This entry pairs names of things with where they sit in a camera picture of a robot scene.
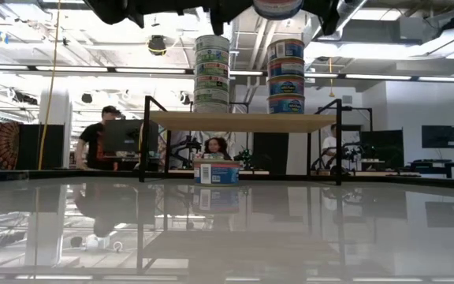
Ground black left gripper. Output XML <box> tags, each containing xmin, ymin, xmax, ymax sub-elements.
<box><xmin>159</xmin><ymin>0</ymin><xmax>212</xmax><ymax>17</ymax></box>

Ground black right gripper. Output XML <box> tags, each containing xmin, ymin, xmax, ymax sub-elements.
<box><xmin>209</xmin><ymin>0</ymin><xmax>342</xmax><ymax>37</ymax></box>

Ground gold-lid blue salmon can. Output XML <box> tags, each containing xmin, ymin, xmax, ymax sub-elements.
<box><xmin>266</xmin><ymin>75</ymin><xmax>306</xmax><ymax>96</ymax></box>
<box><xmin>193</xmin><ymin>158</ymin><xmax>240</xmax><ymax>186</ymax></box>
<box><xmin>251</xmin><ymin>0</ymin><xmax>304</xmax><ymax>21</ymax></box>
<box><xmin>266</xmin><ymin>38</ymin><xmax>306</xmax><ymax>59</ymax></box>
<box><xmin>266</xmin><ymin>57</ymin><xmax>306</xmax><ymax>78</ymax></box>
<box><xmin>266</xmin><ymin>94</ymin><xmax>306</xmax><ymax>114</ymax></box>

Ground silver-lid green tuna can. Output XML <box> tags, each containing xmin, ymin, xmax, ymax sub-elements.
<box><xmin>194</xmin><ymin>88</ymin><xmax>231</xmax><ymax>103</ymax></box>
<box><xmin>194</xmin><ymin>75</ymin><xmax>231</xmax><ymax>90</ymax></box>
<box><xmin>194</xmin><ymin>62</ymin><xmax>231</xmax><ymax>77</ymax></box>
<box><xmin>194</xmin><ymin>34</ymin><xmax>231</xmax><ymax>50</ymax></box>
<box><xmin>194</xmin><ymin>47</ymin><xmax>231</xmax><ymax>64</ymax></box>
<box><xmin>194</xmin><ymin>100</ymin><xmax>231</xmax><ymax>114</ymax></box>

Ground wooden shelf black metal legs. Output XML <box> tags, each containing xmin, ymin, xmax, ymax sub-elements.
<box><xmin>139</xmin><ymin>95</ymin><xmax>344</xmax><ymax>186</ymax></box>

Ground black round ceiling fixture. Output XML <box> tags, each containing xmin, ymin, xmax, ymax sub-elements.
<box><xmin>147</xmin><ymin>34</ymin><xmax>168</xmax><ymax>57</ymax></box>

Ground black computer monitor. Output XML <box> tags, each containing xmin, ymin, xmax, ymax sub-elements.
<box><xmin>103</xmin><ymin>118</ymin><xmax>160</xmax><ymax>155</ymax></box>

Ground black partition panel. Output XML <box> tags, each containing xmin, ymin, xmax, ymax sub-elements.
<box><xmin>251</xmin><ymin>132</ymin><xmax>290</xmax><ymax>175</ymax></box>
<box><xmin>17</xmin><ymin>124</ymin><xmax>66</xmax><ymax>171</ymax></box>

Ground person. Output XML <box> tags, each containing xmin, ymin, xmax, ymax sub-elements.
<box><xmin>75</xmin><ymin>105</ymin><xmax>124</xmax><ymax>171</ymax></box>
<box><xmin>320</xmin><ymin>123</ymin><xmax>346</xmax><ymax>171</ymax></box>
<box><xmin>203</xmin><ymin>136</ymin><xmax>231</xmax><ymax>161</ymax></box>

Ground black screen panel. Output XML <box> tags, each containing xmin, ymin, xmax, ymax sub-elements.
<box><xmin>359</xmin><ymin>129</ymin><xmax>404</xmax><ymax>161</ymax></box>

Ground black background table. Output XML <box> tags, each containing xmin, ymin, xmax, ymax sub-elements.
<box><xmin>398</xmin><ymin>159</ymin><xmax>454</xmax><ymax>179</ymax></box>

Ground yellow cable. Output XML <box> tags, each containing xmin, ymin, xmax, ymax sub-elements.
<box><xmin>36</xmin><ymin>0</ymin><xmax>62</xmax><ymax>171</ymax></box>

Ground black wall screen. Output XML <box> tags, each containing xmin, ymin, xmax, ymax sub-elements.
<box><xmin>421</xmin><ymin>125</ymin><xmax>454</xmax><ymax>150</ymax></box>

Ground black metal table frame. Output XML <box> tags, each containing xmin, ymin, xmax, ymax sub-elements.
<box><xmin>0</xmin><ymin>168</ymin><xmax>454</xmax><ymax>191</ymax></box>

